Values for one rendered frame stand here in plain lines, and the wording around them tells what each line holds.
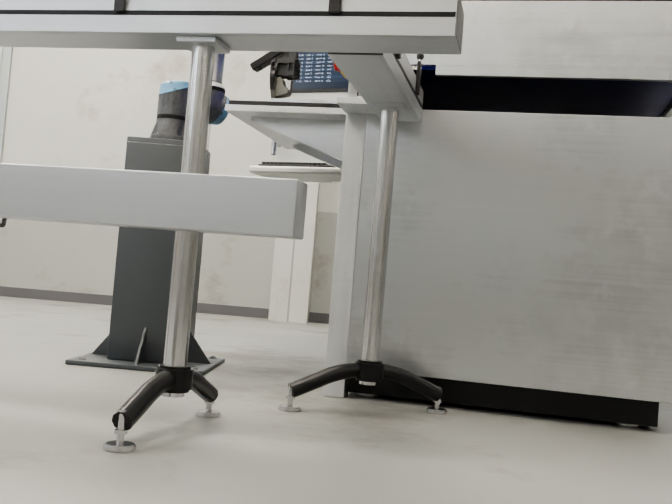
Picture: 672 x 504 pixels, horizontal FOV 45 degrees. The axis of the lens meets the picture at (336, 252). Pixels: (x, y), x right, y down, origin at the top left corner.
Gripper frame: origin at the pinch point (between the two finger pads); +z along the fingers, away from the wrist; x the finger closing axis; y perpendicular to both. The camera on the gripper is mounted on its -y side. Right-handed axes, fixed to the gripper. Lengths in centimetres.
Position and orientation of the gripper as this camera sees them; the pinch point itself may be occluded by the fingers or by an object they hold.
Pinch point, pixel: (273, 102)
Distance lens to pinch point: 270.1
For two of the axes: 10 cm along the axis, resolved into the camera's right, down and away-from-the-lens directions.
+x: 2.3, 0.5, 9.7
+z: -0.9, 10.0, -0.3
